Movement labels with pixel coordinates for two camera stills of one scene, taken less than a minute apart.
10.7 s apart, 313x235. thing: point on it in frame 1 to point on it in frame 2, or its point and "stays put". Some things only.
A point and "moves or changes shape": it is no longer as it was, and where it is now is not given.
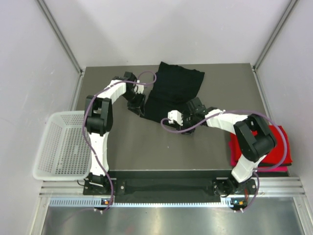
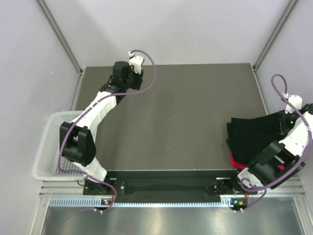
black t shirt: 173,86 moves or changes shape
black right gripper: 179,127 to 283,128
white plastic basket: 62,153 stays put
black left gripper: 138,106 to 139,78
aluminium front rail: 269,186 stays put
